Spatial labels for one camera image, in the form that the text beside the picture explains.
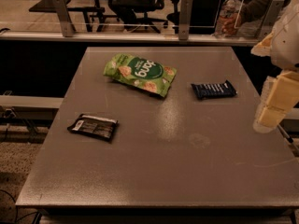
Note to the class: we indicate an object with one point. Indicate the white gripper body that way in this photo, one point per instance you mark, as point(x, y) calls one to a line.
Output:
point(287, 46)

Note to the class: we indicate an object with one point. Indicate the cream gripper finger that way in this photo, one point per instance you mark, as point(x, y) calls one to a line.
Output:
point(267, 119)
point(284, 94)

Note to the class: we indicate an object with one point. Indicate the blue rxbar blueberry bar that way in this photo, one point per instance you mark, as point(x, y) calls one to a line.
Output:
point(216, 90)

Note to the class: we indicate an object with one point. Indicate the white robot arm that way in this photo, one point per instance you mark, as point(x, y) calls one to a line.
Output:
point(284, 52)

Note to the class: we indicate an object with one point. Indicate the green rice chip bag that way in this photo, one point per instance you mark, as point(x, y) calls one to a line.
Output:
point(141, 73)

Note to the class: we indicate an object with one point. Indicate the clear plastic water bottle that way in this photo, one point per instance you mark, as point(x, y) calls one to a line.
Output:
point(229, 9)

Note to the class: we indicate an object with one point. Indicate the seated person in background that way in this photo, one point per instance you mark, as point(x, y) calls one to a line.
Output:
point(124, 9)

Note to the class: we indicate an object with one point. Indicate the black snack bar wrapper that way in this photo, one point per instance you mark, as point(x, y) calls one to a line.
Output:
point(93, 126)

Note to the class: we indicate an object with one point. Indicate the dark background desk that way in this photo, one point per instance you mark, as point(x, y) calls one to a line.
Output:
point(88, 13)

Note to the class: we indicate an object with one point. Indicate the right metal barrier bracket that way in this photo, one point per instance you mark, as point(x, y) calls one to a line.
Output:
point(269, 18)

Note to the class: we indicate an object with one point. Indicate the metal barrier bracket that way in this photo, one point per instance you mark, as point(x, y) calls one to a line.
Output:
point(269, 18)
point(63, 16)
point(184, 19)

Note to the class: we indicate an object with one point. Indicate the middle metal barrier bracket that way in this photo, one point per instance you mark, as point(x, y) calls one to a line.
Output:
point(184, 19)

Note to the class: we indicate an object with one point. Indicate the left metal barrier bracket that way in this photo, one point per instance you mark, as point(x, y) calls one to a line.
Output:
point(63, 16)

